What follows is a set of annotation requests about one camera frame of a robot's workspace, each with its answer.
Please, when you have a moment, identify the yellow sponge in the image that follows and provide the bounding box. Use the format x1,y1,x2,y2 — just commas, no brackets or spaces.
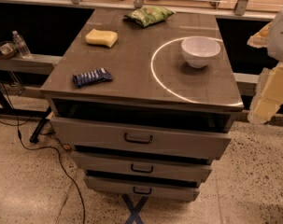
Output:
85,29,118,48

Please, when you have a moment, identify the grey drawer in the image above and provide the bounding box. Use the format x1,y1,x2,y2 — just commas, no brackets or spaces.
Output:
50,117,231,160
84,176,200,202
72,151,211,183

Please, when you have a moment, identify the grey side shelf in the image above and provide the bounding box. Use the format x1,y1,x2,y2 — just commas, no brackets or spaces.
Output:
0,54,61,75

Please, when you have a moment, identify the black floor cable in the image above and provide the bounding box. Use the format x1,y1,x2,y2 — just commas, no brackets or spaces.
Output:
0,59,87,224

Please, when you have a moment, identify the bottom grey drawer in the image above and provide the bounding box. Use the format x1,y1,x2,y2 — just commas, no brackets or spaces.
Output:
84,176,200,202

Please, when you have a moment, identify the white bowl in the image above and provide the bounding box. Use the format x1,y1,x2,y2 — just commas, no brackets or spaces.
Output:
181,36,220,68

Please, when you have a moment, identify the dark bowl with items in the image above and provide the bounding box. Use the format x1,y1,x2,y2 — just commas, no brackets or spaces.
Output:
0,41,18,60

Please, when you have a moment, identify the blue snack bar wrapper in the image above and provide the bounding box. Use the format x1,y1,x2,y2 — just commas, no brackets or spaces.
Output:
72,68,113,89

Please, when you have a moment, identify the top grey drawer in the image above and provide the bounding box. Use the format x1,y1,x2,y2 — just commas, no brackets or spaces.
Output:
50,117,231,160

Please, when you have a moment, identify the middle grey drawer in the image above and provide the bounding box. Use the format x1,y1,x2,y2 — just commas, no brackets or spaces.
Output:
72,151,211,183

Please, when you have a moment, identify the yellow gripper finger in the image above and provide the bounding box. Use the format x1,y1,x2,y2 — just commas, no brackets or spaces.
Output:
248,62,283,124
247,23,271,49

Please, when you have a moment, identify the clear plastic water bottle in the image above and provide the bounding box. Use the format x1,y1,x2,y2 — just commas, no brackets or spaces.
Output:
12,31,32,59

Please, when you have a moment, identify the green jalapeno chip bag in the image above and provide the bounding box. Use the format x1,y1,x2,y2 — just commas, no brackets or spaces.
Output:
123,6,175,28

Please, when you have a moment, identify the grey drawer cabinet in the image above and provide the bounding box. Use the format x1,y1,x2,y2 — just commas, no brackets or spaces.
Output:
41,8,243,189

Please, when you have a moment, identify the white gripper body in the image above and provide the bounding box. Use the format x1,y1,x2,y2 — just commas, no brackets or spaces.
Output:
267,8,283,62

